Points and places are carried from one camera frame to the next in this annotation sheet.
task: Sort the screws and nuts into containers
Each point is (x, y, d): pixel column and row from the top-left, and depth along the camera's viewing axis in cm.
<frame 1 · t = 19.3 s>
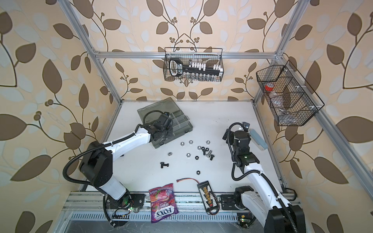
left hand: (166, 129, 89), fingers closed
right hand: (234, 132, 83), fingers open
grey plastic organizer box: (182, 124, 104), point 4 cm above the table
light blue sharpening block: (262, 145, 93), point 4 cm above the table
black hex bolt: (162, 164, 88), on the table
silver hex nut: (182, 143, 98), on the table
silver hex nut 2: (191, 141, 98), on the table
silver hex nut 3: (208, 142, 98), on the table
silver hex nut 4: (199, 147, 96), on the table
black hex nut: (203, 148, 96), on the table
black hex nut 2: (207, 149, 95), on the table
black hex bolt 2: (204, 151, 94), on the table
silver hex bolt: (208, 155, 93), on the table
black hex bolt 3: (211, 157, 91), on the table
silver hex nut 5: (188, 155, 93), on the table
black hex nut 3: (196, 157, 93), on the table
black hex nut 4: (198, 172, 86), on the table
silver hex nut 6: (170, 154, 93), on the table

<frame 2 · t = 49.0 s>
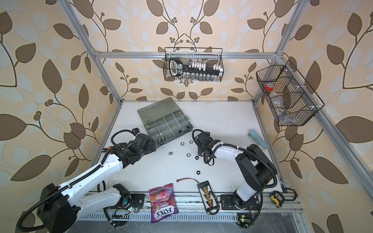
left hand: (145, 144, 82), fingers open
right hand: (203, 151, 93), fingers open
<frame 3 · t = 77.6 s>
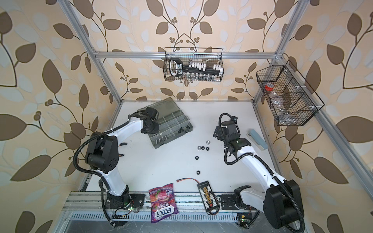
left hand: (151, 128, 95), fingers closed
right hand: (223, 132, 85), fingers open
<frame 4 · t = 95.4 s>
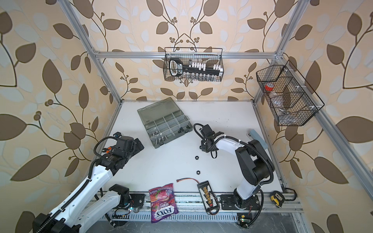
left hand: (132, 144, 81), fingers open
right hand: (207, 147, 94), fingers closed
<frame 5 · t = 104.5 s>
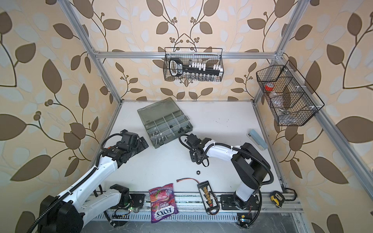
left hand: (138, 143, 84), fingers open
right hand: (196, 156, 90), fingers open
